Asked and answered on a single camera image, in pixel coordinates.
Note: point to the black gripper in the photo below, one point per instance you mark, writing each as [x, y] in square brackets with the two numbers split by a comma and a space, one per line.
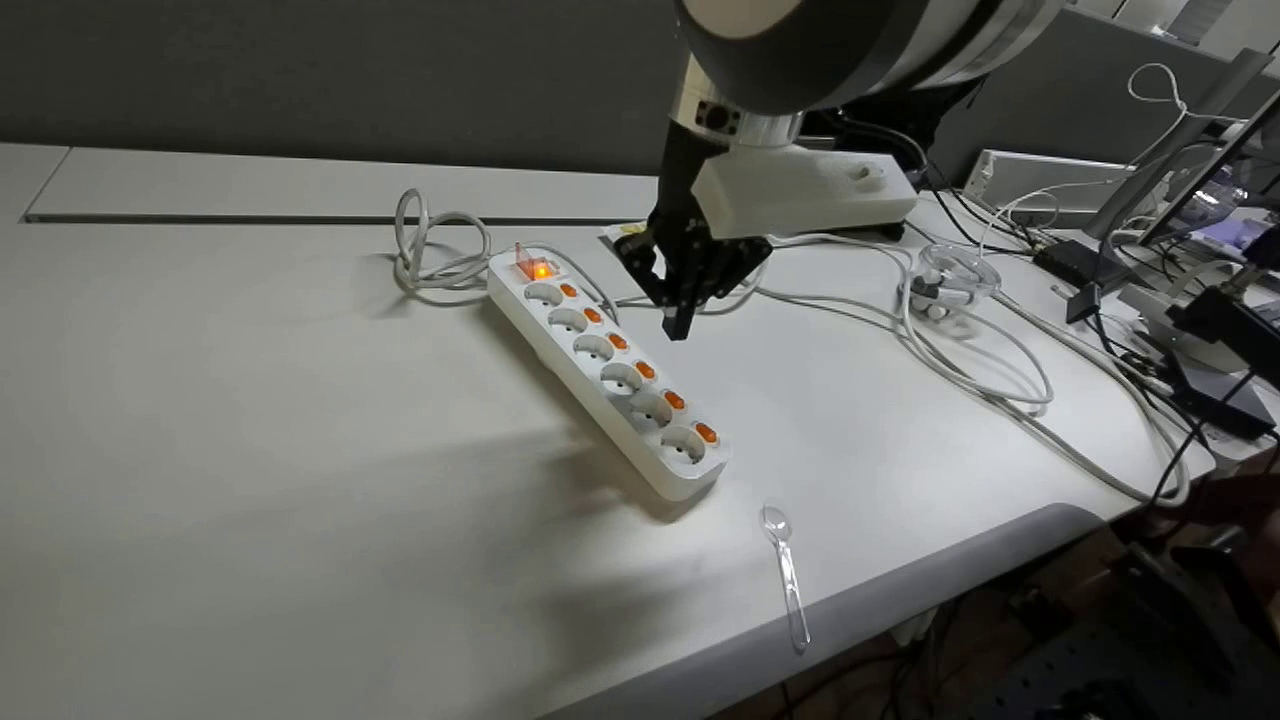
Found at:
[673, 252]

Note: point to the white multi-socket power strip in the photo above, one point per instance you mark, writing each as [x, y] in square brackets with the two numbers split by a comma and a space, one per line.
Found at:
[633, 403]

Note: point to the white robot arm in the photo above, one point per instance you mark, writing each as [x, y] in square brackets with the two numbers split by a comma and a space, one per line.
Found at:
[762, 67]

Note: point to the clear plastic bag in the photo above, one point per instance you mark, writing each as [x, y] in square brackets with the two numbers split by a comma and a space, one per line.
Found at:
[947, 285]

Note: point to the grey desk partition panel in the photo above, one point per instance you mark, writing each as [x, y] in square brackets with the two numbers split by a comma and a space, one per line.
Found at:
[456, 80]

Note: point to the white box in background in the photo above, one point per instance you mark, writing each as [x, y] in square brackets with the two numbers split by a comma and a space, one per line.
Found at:
[1043, 185]

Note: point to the black device on desk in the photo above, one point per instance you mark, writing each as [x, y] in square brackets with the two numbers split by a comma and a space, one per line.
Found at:
[1212, 342]

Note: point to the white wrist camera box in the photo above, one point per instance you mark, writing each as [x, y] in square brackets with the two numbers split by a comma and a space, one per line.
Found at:
[799, 191]

